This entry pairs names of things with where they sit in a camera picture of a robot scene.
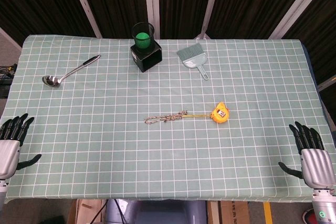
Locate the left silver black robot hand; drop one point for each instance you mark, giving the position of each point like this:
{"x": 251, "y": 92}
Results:
{"x": 9, "y": 153}

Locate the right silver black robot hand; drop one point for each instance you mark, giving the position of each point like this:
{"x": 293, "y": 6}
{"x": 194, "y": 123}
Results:
{"x": 316, "y": 166}

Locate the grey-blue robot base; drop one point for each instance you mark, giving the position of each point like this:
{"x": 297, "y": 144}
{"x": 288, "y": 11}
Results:
{"x": 157, "y": 212}

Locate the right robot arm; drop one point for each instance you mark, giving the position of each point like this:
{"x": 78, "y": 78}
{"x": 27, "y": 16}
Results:
{"x": 324, "y": 205}

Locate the yellow tape measure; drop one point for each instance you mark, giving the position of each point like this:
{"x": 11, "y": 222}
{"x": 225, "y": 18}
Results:
{"x": 220, "y": 113}

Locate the red black round object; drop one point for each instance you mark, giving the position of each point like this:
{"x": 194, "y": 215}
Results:
{"x": 308, "y": 217}

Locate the printed cardboard box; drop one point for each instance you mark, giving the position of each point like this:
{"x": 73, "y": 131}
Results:
{"x": 231, "y": 212}

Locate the plain cardboard box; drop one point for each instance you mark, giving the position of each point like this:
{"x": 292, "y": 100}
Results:
{"x": 86, "y": 212}

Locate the green checked tablecloth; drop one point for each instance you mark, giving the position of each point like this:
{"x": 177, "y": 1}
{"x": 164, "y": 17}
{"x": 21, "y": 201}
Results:
{"x": 168, "y": 150}

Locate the grey small brush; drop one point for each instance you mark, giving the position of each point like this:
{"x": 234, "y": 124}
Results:
{"x": 195, "y": 62}

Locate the black open box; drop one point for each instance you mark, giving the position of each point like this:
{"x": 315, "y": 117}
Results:
{"x": 149, "y": 61}

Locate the grey-blue hand brush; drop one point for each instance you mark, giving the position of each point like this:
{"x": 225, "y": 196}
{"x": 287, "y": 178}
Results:
{"x": 189, "y": 51}

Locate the green ball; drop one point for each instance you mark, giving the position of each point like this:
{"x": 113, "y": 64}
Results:
{"x": 142, "y": 40}

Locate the dark glass cup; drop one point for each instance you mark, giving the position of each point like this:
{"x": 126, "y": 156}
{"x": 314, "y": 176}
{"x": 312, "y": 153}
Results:
{"x": 136, "y": 28}

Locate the white partition frame post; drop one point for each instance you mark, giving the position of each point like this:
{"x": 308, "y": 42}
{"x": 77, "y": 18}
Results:
{"x": 296, "y": 6}
{"x": 326, "y": 82}
{"x": 151, "y": 3}
{"x": 210, "y": 6}
{"x": 84, "y": 1}

